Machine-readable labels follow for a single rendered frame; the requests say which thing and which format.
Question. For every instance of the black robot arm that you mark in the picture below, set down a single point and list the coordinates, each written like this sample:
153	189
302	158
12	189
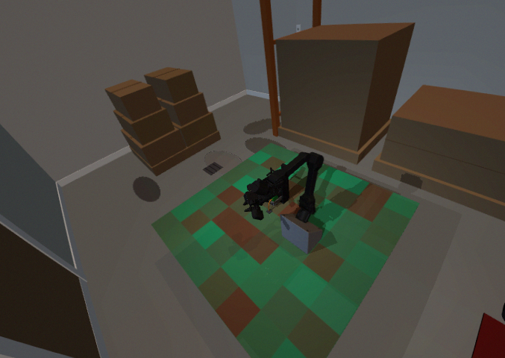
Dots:
268	187

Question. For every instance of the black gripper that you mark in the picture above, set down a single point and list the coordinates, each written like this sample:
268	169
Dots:
256	212

